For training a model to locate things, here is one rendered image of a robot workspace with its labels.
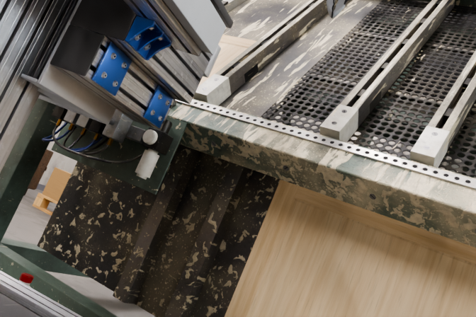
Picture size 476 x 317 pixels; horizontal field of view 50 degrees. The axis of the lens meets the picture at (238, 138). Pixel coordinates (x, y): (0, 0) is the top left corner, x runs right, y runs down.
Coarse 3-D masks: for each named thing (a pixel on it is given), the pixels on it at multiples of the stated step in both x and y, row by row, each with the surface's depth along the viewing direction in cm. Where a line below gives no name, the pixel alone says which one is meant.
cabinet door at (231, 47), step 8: (224, 40) 209; (232, 40) 208; (240, 40) 207; (248, 40) 206; (224, 48) 204; (232, 48) 203; (240, 48) 202; (224, 56) 198; (232, 56) 198; (216, 64) 194; (224, 64) 193; (216, 72) 189
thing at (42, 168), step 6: (48, 150) 551; (42, 156) 544; (48, 156) 556; (42, 162) 549; (48, 162) 562; (42, 168) 555; (36, 174) 546; (42, 174) 560; (36, 180) 551; (30, 186) 544; (36, 186) 557
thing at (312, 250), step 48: (288, 192) 163; (288, 240) 158; (336, 240) 152; (384, 240) 146; (432, 240) 140; (240, 288) 159; (288, 288) 153; (336, 288) 147; (384, 288) 142; (432, 288) 136
